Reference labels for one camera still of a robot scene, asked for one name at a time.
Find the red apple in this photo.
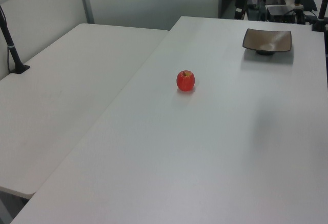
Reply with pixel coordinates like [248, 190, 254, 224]
[175, 70, 196, 92]

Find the brown square ceramic plate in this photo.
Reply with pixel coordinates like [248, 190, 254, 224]
[242, 28, 293, 56]

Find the black electronics box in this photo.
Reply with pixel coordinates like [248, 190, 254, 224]
[266, 5, 296, 17]

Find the black clamp mounted pole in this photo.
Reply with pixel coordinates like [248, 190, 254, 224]
[311, 0, 328, 32]

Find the grey partition frame post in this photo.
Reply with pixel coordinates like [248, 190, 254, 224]
[77, 0, 95, 25]

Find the black camera stand with clamp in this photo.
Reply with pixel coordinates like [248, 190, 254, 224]
[0, 4, 31, 75]

